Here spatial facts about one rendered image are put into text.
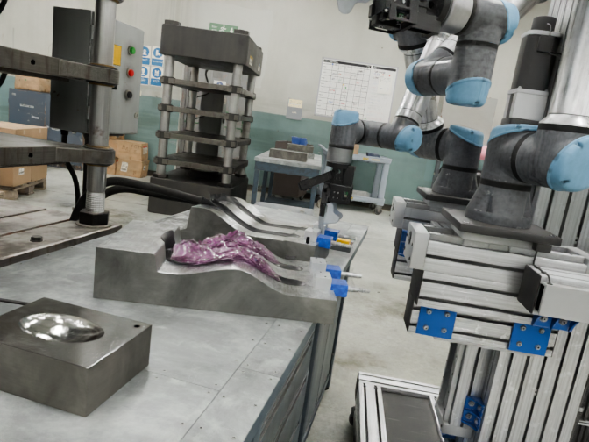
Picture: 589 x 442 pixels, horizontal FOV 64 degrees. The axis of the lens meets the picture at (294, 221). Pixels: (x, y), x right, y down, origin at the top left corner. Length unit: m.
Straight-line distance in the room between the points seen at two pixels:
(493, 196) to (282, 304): 0.55
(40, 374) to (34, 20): 8.61
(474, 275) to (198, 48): 4.52
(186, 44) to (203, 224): 4.14
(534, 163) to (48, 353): 0.95
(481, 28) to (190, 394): 0.78
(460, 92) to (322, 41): 6.99
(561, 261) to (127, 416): 0.97
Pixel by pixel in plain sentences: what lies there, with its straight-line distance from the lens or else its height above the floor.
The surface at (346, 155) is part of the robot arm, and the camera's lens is 1.39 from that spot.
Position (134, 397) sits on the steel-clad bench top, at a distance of 0.74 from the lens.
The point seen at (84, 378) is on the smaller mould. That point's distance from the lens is 0.68.
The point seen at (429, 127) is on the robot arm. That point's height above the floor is 1.25.
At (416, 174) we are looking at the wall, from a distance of 7.98.
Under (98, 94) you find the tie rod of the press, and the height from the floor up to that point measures 1.21.
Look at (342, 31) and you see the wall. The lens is 7.92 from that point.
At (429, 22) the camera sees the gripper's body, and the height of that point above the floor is 1.40.
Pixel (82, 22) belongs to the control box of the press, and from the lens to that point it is 1.83.
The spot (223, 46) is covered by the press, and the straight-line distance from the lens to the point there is 5.30.
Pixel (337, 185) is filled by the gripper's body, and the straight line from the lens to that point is 1.39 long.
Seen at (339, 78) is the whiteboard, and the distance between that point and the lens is 7.82.
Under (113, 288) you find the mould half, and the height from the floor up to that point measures 0.83.
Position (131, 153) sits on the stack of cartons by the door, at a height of 0.37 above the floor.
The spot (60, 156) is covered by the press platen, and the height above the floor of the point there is 1.01.
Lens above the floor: 1.21
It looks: 12 degrees down
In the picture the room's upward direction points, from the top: 8 degrees clockwise
